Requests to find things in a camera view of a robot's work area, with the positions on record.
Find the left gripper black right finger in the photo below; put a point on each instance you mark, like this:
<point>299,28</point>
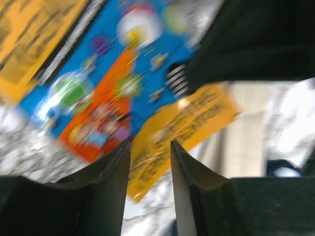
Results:
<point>208,204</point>

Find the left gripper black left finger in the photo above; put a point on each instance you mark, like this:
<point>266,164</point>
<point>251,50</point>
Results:
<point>89,202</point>

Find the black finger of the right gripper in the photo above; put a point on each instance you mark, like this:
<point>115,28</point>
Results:
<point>256,40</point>

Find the beige canvas student bag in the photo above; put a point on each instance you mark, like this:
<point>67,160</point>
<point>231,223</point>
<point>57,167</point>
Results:
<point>277,122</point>

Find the colourful children's book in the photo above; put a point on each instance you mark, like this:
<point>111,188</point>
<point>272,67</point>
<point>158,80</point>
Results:
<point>94,73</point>

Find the blue pencil case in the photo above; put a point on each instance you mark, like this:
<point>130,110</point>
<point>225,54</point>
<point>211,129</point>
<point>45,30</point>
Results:
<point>283,168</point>

